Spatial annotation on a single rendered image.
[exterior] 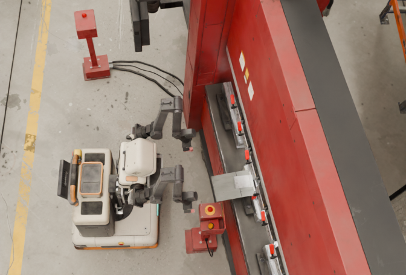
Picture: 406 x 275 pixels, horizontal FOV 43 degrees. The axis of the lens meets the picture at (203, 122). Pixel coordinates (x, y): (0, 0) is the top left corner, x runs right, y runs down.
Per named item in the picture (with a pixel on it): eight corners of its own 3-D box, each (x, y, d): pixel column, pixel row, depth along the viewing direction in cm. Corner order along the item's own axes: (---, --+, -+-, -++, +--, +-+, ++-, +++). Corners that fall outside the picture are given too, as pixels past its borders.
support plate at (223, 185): (210, 176, 346) (211, 176, 345) (248, 170, 350) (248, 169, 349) (216, 202, 339) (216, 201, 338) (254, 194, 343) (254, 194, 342)
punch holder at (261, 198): (255, 188, 326) (260, 180, 311) (267, 186, 327) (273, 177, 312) (261, 211, 320) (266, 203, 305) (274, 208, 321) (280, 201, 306)
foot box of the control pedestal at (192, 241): (184, 229, 429) (185, 226, 419) (214, 227, 432) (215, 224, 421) (186, 254, 421) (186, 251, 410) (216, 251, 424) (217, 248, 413)
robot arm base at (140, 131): (134, 123, 335) (134, 140, 330) (144, 120, 331) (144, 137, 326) (142, 127, 342) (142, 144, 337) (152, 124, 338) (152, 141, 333)
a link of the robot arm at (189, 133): (172, 124, 335) (172, 136, 332) (188, 121, 331) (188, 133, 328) (180, 130, 345) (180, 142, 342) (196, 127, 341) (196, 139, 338)
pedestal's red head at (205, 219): (198, 208, 370) (199, 200, 354) (220, 206, 372) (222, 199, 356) (200, 235, 362) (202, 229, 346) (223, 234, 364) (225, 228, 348)
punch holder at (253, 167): (248, 159, 334) (251, 150, 319) (260, 157, 335) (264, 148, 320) (253, 181, 328) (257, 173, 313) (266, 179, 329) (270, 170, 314)
